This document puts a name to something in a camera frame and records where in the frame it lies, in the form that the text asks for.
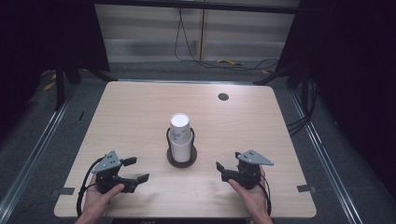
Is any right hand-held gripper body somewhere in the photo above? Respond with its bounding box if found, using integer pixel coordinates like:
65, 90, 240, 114
235, 149, 275, 190

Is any black metal stand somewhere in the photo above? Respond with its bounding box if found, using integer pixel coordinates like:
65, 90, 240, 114
54, 59, 118, 112
252, 62, 313, 110

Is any bundle of black cables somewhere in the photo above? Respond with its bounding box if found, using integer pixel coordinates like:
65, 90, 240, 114
286, 78, 319, 137

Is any brown cup holder wire frame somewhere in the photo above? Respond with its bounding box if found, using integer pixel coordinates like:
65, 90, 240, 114
165, 126, 198, 169

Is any long yellow floor strip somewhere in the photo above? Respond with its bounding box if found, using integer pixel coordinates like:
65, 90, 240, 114
217, 59, 245, 66

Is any left hand-held gripper black cable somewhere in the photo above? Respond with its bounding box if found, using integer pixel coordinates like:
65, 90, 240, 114
76, 157, 106, 217

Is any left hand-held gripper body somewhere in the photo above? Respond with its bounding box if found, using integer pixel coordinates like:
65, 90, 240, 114
92, 150, 127, 194

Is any person's right hand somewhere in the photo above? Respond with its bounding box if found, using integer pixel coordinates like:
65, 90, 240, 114
228, 167, 269, 218

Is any white printed paper cup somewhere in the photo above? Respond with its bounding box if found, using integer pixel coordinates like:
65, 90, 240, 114
170, 112, 191, 145
169, 136, 192, 163

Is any black wall cable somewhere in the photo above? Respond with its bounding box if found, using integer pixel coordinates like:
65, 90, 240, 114
173, 7, 280, 72

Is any black overhead beam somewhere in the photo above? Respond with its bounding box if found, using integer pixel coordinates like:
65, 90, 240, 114
92, 0, 302, 15

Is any metal floor rail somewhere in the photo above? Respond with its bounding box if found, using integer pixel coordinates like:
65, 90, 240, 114
289, 90, 364, 224
0, 84, 78, 217

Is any right hand-held gripper black cable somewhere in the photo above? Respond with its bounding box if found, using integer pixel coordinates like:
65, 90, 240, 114
260, 174, 273, 217

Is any dark curtain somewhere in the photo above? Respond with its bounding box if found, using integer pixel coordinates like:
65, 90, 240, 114
275, 0, 396, 195
0, 0, 110, 139

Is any person's left hand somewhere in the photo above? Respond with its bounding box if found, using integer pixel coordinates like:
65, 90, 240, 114
81, 175, 125, 218

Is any hand-held gripper black cable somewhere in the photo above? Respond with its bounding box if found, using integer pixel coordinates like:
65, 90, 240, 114
76, 157, 106, 217
260, 174, 273, 217

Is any grey tape piece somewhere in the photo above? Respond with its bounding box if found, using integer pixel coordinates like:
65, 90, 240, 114
49, 187, 76, 198
296, 184, 318, 193

